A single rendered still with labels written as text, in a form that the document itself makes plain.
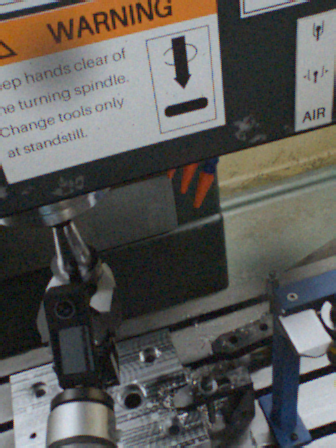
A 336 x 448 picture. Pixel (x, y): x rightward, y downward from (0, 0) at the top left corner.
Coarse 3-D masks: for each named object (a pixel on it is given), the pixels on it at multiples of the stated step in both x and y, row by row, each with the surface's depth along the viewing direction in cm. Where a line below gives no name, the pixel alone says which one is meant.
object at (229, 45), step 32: (64, 0) 31; (224, 0) 34; (320, 0) 36; (224, 32) 35; (256, 32) 36; (288, 32) 37; (224, 64) 37; (256, 64) 38; (288, 64) 38; (224, 96) 38; (256, 96) 39; (288, 96) 40; (224, 128) 40; (256, 128) 41; (288, 128) 42; (320, 128) 43; (96, 160) 39; (128, 160) 40; (160, 160) 40; (192, 160) 41; (0, 192) 38; (32, 192) 39; (64, 192) 40
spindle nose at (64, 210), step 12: (96, 192) 58; (60, 204) 56; (72, 204) 56; (84, 204) 58; (12, 216) 56; (24, 216) 56; (36, 216) 56; (48, 216) 56; (60, 216) 57; (72, 216) 57; (24, 228) 58
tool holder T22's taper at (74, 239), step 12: (60, 228) 67; (72, 228) 68; (60, 240) 68; (72, 240) 68; (60, 252) 69; (72, 252) 69; (84, 252) 70; (60, 264) 70; (72, 264) 70; (84, 264) 70
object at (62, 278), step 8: (88, 248) 73; (96, 256) 72; (56, 264) 72; (96, 264) 71; (56, 272) 71; (64, 272) 71; (80, 272) 70; (88, 272) 70; (96, 272) 71; (56, 280) 72; (64, 280) 70; (72, 280) 71; (80, 280) 71; (88, 280) 71; (96, 280) 72; (88, 288) 71
